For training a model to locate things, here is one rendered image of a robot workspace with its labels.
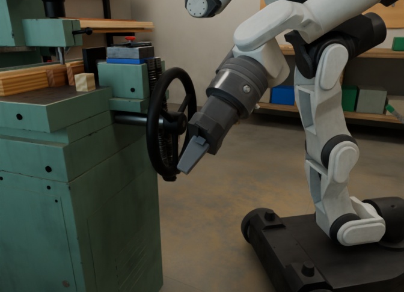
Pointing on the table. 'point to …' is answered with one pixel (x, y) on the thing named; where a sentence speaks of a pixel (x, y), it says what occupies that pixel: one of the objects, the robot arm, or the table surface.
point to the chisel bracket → (52, 33)
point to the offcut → (85, 82)
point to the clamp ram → (88, 54)
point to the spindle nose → (53, 2)
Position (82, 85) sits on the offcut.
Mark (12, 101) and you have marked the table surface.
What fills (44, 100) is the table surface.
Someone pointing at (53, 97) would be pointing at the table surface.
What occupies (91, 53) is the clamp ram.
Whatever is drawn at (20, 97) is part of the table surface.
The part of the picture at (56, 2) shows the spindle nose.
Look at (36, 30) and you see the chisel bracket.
